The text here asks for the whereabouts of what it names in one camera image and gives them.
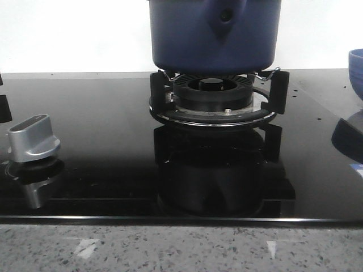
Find silver stove control knob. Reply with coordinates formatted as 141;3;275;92
7;114;60;163

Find dark blue cooking pot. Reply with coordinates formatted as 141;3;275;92
149;0;282;75

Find black pot support grate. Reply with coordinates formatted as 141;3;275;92
149;68;289;128

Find black glass cooktop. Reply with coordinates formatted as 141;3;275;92
1;69;362;227

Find blue label sticker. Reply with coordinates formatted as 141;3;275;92
350;164;363;178

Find black left burner grate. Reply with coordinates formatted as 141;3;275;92
0;70;13;124

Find light blue plastic bowl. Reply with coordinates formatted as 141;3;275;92
348;48;363;100

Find black gas burner head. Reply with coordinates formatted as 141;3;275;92
172;75;253;112

